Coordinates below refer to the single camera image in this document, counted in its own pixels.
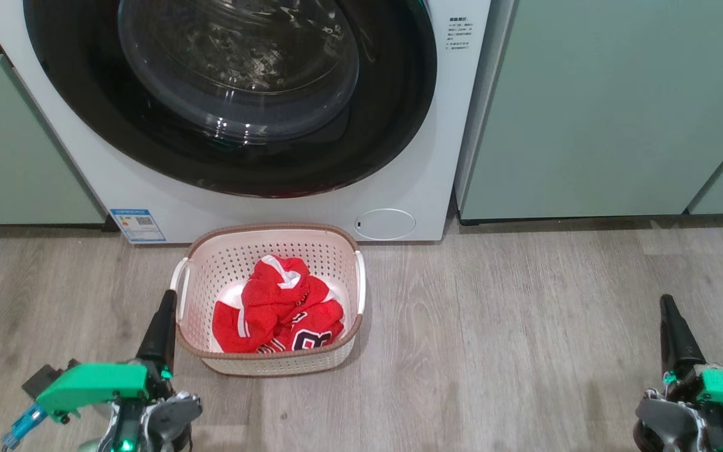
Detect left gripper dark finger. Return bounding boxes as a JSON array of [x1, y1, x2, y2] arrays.
[[135, 289, 179, 380]]

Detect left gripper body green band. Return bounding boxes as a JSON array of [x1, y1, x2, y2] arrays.
[[35, 362, 203, 452]]

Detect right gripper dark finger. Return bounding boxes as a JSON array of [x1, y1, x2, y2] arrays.
[[658, 294, 709, 385]]

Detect red sports jersey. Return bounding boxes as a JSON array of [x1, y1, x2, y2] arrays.
[[212, 254, 346, 355]]

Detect black round glass machine door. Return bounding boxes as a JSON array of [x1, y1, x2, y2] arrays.
[[22, 0, 438, 199]]

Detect cream perforated laundry basket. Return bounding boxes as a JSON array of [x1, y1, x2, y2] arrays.
[[169, 223, 367, 378]]

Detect white front-load washing machine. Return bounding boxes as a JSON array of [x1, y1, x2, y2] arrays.
[[0, 0, 493, 246]]

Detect large green cabinet door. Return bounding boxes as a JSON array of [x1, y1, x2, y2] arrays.
[[0, 55, 107, 226]]

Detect blue energy label sticker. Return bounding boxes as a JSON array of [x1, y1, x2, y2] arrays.
[[110, 208, 167, 245]]

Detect wide green cabinet panel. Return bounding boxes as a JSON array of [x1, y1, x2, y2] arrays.
[[456, 0, 723, 222]]

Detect left gripper blue cable plug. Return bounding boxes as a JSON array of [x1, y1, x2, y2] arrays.
[[1, 405, 49, 451]]

